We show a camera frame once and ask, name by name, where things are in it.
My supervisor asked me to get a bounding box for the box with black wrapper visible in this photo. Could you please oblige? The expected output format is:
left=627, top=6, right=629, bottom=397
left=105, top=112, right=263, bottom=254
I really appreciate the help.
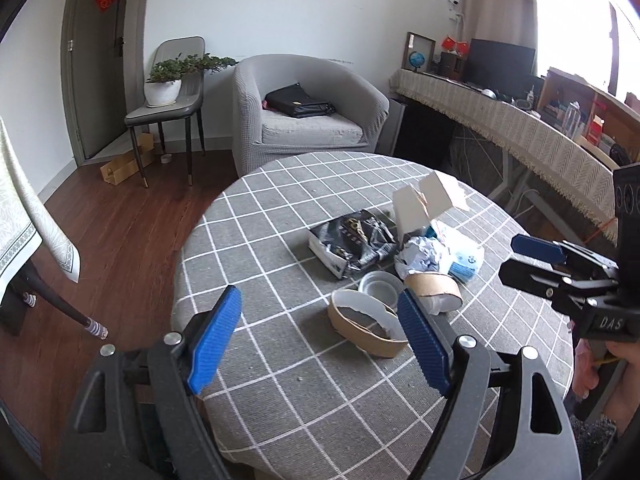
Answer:
left=307, top=209, right=401, bottom=280

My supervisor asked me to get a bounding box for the black monitor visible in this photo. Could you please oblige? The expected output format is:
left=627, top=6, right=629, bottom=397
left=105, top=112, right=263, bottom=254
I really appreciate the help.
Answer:
left=465, top=38, right=537, bottom=92

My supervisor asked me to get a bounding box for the grey checked tablecloth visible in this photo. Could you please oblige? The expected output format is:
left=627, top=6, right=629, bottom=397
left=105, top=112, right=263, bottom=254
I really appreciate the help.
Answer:
left=170, top=151, right=576, bottom=466

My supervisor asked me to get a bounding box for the beige curtain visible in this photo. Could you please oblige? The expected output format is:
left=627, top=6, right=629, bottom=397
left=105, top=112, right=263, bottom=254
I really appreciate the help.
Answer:
left=462, top=0, right=538, bottom=76

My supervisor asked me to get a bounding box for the white cardboard box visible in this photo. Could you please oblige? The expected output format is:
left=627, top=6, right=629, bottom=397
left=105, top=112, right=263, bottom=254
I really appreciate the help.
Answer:
left=391, top=170, right=471, bottom=243

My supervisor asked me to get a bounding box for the flat cardboard box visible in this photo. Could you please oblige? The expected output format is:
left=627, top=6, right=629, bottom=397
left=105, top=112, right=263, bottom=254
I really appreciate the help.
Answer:
left=100, top=132, right=156, bottom=183

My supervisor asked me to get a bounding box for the grey dining chair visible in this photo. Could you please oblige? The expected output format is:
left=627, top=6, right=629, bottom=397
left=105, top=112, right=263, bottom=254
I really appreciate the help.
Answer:
left=124, top=36, right=207, bottom=188

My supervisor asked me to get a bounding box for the white paper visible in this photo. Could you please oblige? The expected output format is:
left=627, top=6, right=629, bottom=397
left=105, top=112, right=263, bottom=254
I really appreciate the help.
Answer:
left=395, top=235, right=453, bottom=281

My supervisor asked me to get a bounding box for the white patterned tablecloth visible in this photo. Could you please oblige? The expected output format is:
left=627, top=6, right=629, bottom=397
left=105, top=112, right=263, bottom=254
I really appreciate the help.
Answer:
left=0, top=117, right=81, bottom=306

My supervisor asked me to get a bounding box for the black handbag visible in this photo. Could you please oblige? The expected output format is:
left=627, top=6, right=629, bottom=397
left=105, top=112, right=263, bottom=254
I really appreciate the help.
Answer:
left=264, top=83, right=336, bottom=119

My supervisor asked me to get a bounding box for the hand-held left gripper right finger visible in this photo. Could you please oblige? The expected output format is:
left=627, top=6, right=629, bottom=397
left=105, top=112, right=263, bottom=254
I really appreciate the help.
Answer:
left=397, top=288, right=583, bottom=480

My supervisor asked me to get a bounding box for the dark table leg with sock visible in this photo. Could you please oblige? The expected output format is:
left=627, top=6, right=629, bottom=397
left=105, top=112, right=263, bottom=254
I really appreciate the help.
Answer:
left=22, top=260, right=110, bottom=343

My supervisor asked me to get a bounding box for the grey armchair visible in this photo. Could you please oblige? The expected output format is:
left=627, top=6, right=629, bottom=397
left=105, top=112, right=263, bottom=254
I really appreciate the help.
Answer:
left=232, top=54, right=390, bottom=178

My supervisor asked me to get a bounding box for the black cabinet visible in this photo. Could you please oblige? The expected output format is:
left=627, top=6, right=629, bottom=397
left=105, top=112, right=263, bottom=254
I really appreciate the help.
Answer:
left=377, top=92, right=458, bottom=166

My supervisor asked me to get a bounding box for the blue and white packet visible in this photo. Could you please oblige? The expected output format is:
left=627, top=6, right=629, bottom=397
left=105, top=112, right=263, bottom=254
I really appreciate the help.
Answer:
left=440, top=225, right=486, bottom=285

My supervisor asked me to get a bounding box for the person's right hand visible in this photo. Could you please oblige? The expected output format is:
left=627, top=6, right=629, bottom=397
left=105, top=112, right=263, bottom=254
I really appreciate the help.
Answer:
left=571, top=327, right=640, bottom=433

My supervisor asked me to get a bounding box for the wooden speaker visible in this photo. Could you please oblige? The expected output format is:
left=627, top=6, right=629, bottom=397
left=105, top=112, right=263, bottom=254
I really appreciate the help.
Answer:
left=439, top=52, right=465, bottom=80

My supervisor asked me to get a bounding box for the potted plant in white pot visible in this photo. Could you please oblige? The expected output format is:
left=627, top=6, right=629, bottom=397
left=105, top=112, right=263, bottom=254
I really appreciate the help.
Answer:
left=145, top=55, right=238, bottom=108

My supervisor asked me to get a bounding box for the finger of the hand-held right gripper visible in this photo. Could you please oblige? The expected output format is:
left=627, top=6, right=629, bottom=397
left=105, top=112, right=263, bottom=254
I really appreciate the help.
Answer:
left=511, top=234, right=621, bottom=282
left=498, top=258, right=621, bottom=317

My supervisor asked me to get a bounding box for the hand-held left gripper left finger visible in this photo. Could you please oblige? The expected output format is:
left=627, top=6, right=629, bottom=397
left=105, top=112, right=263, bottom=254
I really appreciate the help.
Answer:
left=60, top=285, right=243, bottom=480

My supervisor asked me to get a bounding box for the wooden picture frame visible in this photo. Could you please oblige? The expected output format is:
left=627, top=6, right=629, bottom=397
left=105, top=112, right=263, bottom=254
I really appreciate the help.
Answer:
left=403, top=31, right=437, bottom=77

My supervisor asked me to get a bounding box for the brown cardboard tape core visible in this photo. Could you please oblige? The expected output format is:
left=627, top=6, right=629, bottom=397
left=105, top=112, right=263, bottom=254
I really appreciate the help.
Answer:
left=404, top=271, right=463, bottom=316

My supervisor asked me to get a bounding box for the torn brown cardboard ring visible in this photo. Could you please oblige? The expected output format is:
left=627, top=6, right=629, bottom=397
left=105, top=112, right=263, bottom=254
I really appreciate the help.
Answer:
left=327, top=289, right=411, bottom=358

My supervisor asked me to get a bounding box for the grey door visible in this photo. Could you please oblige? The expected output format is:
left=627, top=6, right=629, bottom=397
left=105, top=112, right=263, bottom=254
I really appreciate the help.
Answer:
left=62, top=0, right=133, bottom=161

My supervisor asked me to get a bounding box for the wooden shelf box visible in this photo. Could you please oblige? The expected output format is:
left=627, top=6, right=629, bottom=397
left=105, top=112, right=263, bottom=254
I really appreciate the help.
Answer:
left=537, top=66, right=640, bottom=166

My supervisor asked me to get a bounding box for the beige fringed desk cloth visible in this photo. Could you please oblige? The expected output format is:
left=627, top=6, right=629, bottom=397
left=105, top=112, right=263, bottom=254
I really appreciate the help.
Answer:
left=389, top=69, right=621, bottom=243

